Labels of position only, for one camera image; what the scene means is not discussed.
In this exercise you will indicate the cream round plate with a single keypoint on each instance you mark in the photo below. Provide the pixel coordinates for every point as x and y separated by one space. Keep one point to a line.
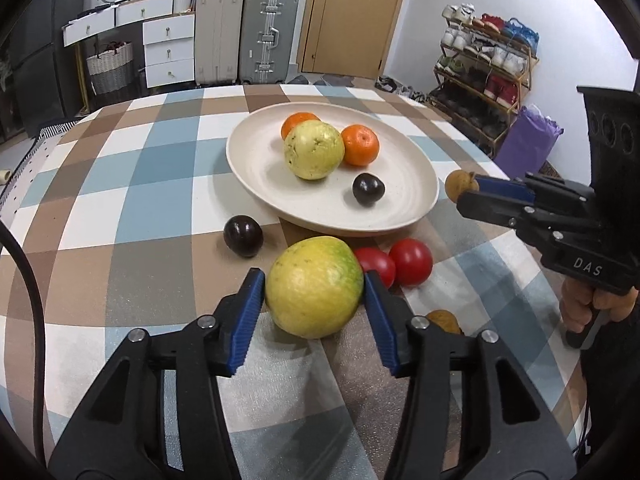
280 190

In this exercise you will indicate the wooden shoe rack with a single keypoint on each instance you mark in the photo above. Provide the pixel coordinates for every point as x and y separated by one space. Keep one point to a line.
485 75

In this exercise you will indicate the black refrigerator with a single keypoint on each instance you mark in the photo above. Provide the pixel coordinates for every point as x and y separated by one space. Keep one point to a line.
35 85

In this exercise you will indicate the orange mandarin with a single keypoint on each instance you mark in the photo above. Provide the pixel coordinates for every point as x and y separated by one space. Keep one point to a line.
360 145
296 124

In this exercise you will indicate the wooden door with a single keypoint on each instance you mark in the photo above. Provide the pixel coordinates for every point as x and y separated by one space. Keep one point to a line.
350 20

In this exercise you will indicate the striped floor mat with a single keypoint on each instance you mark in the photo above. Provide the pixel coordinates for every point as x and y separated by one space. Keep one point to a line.
57 128

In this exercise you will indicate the shoes on floor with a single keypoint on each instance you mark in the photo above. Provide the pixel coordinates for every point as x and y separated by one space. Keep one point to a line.
400 87

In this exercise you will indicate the beige suitcase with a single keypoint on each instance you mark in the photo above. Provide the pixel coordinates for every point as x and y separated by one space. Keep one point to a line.
219 35

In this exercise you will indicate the brown longan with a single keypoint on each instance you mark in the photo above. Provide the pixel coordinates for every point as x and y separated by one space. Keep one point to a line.
442 320
459 184

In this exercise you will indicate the person's right hand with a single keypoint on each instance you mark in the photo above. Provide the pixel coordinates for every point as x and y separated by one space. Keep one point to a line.
575 305

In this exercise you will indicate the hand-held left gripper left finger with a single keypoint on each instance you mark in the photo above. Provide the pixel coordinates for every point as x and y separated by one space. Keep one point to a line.
247 320

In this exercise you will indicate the yellow-green guava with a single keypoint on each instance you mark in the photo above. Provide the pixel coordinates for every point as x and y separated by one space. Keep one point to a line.
314 150
314 286

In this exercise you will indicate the dark purple plum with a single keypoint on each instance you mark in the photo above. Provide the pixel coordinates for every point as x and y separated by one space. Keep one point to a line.
243 235
368 189

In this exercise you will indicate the wicker basket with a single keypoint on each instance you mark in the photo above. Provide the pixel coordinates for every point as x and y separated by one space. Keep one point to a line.
111 67

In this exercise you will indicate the checked tablecloth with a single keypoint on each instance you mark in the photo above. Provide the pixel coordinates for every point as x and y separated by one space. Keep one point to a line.
140 220

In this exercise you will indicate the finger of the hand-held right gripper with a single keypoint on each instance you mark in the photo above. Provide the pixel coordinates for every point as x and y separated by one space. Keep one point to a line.
500 187
490 207

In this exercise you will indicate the person's right forearm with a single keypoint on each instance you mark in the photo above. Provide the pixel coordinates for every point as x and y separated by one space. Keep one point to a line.
615 370

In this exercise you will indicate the purple plastic bag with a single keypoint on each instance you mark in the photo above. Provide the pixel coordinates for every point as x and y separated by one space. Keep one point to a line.
527 142

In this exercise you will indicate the silver suitcase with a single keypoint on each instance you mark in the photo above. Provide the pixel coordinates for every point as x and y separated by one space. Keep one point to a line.
267 35

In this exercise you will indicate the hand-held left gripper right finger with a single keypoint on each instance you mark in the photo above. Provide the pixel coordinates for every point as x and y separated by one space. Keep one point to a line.
382 325

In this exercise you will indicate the grey slippers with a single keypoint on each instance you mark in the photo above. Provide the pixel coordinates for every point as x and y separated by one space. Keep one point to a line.
320 80

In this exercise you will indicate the white drawer dresser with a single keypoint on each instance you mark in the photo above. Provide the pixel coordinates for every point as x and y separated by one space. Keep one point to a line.
165 35

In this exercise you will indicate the red tomato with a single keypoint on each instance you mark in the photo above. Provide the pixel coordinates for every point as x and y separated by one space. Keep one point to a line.
411 261
375 265

